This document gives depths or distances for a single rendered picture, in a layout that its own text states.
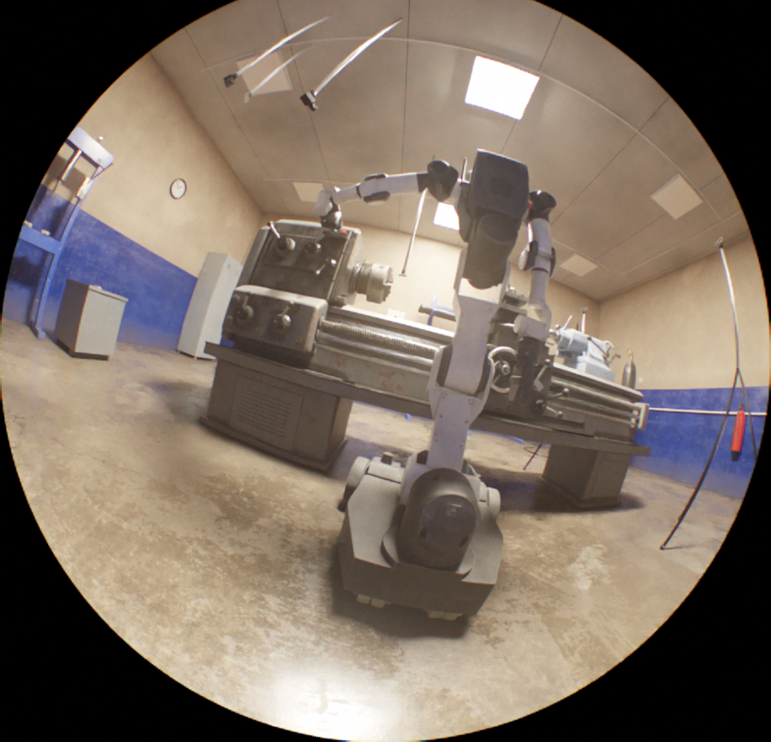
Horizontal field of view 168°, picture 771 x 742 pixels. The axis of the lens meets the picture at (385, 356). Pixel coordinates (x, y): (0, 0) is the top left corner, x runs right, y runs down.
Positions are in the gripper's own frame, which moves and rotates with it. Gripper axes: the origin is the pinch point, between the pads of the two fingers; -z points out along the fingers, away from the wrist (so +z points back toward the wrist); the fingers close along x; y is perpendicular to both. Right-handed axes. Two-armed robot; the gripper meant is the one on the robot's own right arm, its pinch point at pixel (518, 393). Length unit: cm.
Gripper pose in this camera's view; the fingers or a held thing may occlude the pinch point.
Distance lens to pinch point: 92.8
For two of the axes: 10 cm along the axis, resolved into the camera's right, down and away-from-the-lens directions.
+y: -9.6, -2.5, 0.9
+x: 0.9, 0.3, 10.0
